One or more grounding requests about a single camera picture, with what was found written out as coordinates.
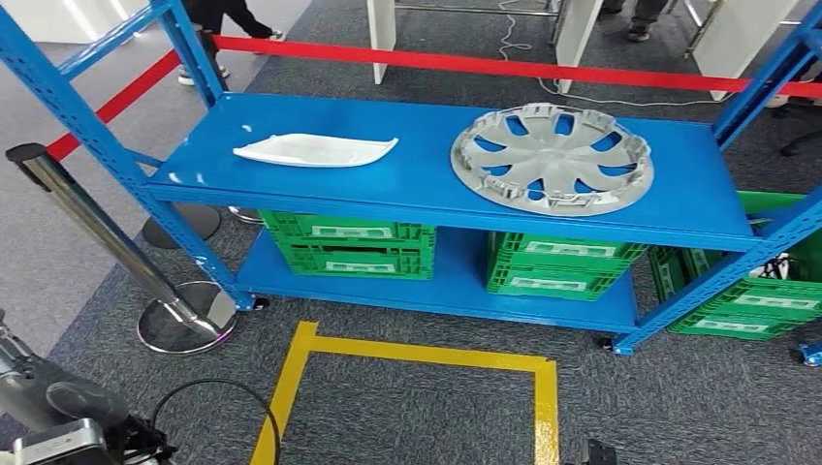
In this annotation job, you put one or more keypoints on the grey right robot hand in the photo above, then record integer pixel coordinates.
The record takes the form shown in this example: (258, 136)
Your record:
(598, 454)

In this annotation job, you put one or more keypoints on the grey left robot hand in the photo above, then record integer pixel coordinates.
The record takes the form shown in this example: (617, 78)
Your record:
(38, 391)

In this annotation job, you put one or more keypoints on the white plastic car part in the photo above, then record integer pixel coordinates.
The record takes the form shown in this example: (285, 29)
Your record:
(308, 151)

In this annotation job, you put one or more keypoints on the blue metal shelf rack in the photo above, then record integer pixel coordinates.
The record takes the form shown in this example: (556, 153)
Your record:
(812, 354)
(417, 167)

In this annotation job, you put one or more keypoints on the chrome stanchion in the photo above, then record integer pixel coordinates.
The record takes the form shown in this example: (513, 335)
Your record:
(96, 224)

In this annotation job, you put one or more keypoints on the grey wheel hubcap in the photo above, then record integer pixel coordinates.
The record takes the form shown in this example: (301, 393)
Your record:
(552, 164)

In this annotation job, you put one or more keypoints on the red barrier belt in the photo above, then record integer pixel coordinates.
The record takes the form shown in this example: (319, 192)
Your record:
(449, 63)
(115, 102)

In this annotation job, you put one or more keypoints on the white cabinet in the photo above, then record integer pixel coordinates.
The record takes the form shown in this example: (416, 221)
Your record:
(64, 19)

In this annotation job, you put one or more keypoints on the black office chair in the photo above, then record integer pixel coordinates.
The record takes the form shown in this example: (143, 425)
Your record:
(806, 125)

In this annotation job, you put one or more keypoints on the person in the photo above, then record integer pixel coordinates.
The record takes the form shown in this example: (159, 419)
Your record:
(218, 13)
(642, 13)

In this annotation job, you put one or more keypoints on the white desk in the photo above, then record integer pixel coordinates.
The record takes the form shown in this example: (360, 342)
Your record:
(382, 38)
(738, 38)

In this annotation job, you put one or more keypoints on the dark post stanchion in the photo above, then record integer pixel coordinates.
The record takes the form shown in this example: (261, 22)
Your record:
(247, 216)

